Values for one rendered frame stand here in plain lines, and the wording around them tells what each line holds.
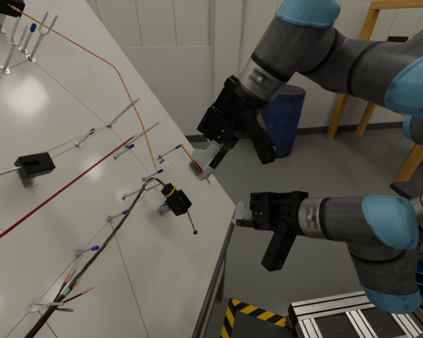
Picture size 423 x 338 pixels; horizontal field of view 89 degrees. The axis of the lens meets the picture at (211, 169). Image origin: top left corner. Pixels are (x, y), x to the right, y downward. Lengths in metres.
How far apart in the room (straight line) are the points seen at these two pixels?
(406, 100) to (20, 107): 0.66
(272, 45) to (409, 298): 0.43
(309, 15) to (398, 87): 0.14
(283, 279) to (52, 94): 1.72
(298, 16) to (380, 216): 0.29
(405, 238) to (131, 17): 2.95
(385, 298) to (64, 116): 0.72
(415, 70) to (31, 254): 0.62
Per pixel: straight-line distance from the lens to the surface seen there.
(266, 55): 0.37
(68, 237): 0.54
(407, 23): 4.27
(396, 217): 0.38
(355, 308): 1.66
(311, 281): 1.91
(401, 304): 0.48
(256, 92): 0.38
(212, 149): 0.43
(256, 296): 1.75
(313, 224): 0.42
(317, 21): 0.37
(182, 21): 2.98
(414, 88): 0.33
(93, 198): 0.57
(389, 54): 0.37
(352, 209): 0.39
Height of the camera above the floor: 1.57
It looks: 35 degrees down
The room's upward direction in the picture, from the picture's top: straight up
